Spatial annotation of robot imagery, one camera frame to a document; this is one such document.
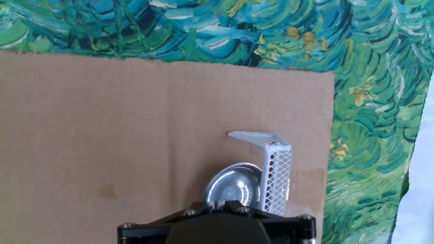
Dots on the white mesh bridge stand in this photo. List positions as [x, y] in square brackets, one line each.
[281, 146]

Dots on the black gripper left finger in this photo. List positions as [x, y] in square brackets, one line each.
[146, 232]

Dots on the small shiny metal plate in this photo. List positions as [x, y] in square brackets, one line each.
[234, 186]

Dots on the painting print tablecloth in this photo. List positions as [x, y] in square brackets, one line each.
[373, 101]

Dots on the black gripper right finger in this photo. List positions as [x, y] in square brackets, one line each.
[288, 230]

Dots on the clear tape patch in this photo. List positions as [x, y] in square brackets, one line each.
[308, 189]

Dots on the brown cardboard sheet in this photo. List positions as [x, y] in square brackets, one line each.
[101, 135]

